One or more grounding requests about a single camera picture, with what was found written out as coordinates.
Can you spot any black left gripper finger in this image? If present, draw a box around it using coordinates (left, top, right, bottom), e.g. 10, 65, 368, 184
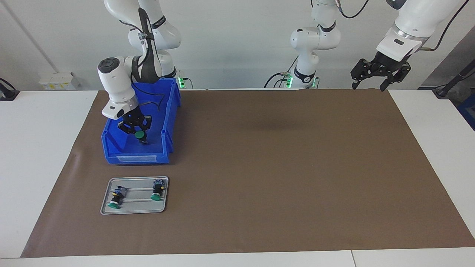
351, 59, 377, 90
380, 63, 411, 92

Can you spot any blue plastic storage bin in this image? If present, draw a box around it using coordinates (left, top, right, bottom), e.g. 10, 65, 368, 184
101, 78, 181, 165

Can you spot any grey partition panel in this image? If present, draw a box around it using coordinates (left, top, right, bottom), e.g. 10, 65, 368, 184
419, 35, 475, 89

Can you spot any black stand pole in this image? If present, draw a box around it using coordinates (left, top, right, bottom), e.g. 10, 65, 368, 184
432, 61, 475, 99

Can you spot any silver metal tray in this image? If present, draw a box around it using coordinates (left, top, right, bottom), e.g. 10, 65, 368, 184
100, 176, 169, 215

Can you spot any blue crate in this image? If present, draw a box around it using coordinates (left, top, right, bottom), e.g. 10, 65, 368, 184
457, 102, 475, 131

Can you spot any brown paper table mat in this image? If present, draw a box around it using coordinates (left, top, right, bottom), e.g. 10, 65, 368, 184
20, 89, 475, 258

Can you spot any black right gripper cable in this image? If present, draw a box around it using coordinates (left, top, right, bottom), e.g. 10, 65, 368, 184
119, 20, 166, 112

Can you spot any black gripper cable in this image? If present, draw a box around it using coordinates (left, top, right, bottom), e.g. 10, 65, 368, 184
119, 20, 166, 112
336, 0, 468, 50

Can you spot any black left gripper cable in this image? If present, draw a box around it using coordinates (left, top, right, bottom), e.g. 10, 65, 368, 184
336, 0, 468, 50

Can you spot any white wall socket box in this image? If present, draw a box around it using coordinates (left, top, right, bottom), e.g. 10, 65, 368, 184
39, 72, 80, 90

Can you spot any black arm base cable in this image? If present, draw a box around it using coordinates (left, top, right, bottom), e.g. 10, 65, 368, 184
264, 56, 299, 88

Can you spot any black clamp with cable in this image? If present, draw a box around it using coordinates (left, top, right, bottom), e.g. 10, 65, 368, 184
0, 78, 20, 101

